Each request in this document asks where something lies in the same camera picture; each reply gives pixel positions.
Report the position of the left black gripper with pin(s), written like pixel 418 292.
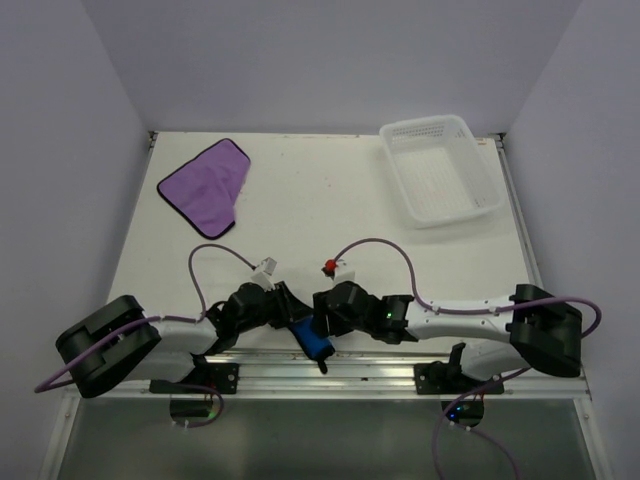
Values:
pixel 287 304

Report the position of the black base bracket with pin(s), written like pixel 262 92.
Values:
pixel 222 377
pixel 440 378

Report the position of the white plastic basket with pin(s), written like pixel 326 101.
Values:
pixel 439 170

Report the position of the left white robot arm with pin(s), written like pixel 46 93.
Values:
pixel 118 343

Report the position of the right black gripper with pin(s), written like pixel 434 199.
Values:
pixel 319 314

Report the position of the right black base bracket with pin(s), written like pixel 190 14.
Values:
pixel 440 378

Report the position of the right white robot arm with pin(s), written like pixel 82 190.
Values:
pixel 528 329

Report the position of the purple towel black trim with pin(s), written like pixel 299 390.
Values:
pixel 204 190

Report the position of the blue towel black trim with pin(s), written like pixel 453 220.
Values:
pixel 316 348

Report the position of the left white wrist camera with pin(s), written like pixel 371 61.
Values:
pixel 262 274

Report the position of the left black base bracket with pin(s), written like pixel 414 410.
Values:
pixel 222 377

